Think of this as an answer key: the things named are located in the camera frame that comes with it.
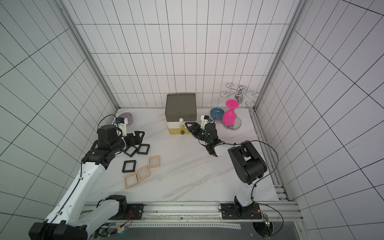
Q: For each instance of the purple ceramic bowl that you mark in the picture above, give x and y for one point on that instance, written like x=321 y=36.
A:
x=127 y=116

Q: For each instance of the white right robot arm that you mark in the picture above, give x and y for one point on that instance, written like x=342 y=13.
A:
x=247 y=162

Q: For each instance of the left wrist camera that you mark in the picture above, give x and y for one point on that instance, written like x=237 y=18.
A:
x=121 y=123

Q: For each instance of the chrome glass rack stand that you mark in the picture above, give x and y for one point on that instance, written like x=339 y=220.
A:
x=242 y=94

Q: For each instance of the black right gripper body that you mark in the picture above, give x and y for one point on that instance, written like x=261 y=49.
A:
x=201 y=132

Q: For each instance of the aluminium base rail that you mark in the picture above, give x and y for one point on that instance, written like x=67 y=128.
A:
x=200 y=214

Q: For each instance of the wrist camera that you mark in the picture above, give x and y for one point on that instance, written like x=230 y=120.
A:
x=121 y=123
x=205 y=120

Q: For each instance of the black brooch box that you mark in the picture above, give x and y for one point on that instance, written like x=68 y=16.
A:
x=129 y=166
x=130 y=151
x=143 y=149

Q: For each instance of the pink plastic goblet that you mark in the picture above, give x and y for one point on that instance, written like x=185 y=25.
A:
x=229 y=117

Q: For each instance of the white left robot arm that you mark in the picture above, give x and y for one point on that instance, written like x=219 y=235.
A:
x=65 y=221

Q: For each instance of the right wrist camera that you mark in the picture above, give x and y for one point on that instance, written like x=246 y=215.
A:
x=205 y=120

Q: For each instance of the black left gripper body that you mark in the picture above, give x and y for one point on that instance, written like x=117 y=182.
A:
x=128 y=140

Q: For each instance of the blue ceramic bowl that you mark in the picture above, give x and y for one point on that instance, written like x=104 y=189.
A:
x=217 y=113

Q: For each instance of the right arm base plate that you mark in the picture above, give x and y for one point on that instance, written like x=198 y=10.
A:
x=234 y=211

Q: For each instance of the beige brooch box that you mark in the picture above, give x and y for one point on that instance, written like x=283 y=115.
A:
x=130 y=180
x=154 y=162
x=143 y=173

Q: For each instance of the olive three-drawer cabinet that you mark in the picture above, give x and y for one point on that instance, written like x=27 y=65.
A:
x=180 y=108

